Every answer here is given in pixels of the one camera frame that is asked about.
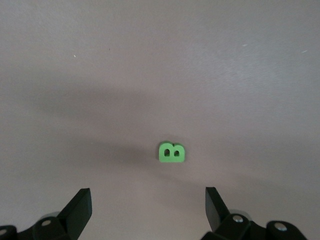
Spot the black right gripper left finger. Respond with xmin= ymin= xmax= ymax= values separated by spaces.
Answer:
xmin=0 ymin=187 xmax=93 ymax=240

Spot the green capital letter B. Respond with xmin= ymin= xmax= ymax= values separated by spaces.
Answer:
xmin=157 ymin=141 xmax=187 ymax=164

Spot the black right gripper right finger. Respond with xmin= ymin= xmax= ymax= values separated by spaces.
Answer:
xmin=201 ymin=186 xmax=307 ymax=240

